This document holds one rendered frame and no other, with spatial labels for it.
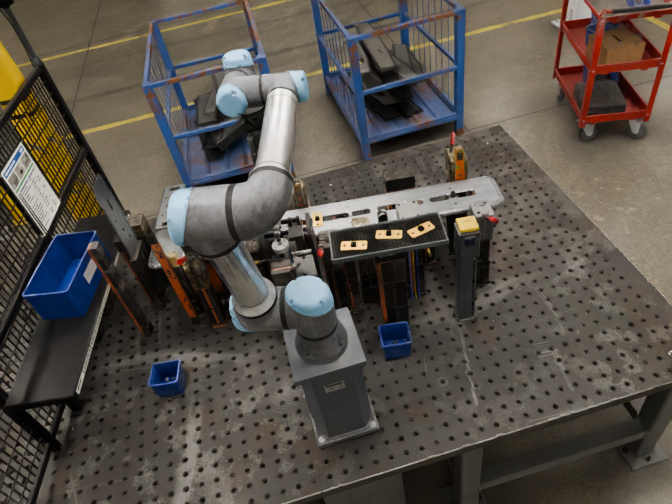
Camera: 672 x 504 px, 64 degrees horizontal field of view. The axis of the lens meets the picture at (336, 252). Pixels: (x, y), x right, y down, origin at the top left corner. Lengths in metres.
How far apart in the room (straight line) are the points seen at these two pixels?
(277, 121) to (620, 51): 3.04
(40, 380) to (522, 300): 1.68
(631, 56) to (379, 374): 2.81
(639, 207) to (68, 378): 3.19
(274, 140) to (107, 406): 1.36
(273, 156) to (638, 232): 2.76
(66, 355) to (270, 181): 1.12
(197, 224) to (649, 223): 3.00
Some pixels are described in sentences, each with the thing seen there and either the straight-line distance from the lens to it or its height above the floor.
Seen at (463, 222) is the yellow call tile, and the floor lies 1.16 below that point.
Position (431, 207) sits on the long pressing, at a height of 1.00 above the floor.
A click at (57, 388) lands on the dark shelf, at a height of 1.03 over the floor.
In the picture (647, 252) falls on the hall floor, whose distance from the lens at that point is 3.47.
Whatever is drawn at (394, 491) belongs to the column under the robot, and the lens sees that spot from 2.18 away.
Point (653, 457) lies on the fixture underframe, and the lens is 2.70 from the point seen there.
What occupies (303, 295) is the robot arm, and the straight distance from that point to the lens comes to 1.36.
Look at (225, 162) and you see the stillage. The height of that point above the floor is 0.17.
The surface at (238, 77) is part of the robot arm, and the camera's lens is 1.38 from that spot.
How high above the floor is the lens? 2.33
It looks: 44 degrees down
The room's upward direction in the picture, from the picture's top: 12 degrees counter-clockwise
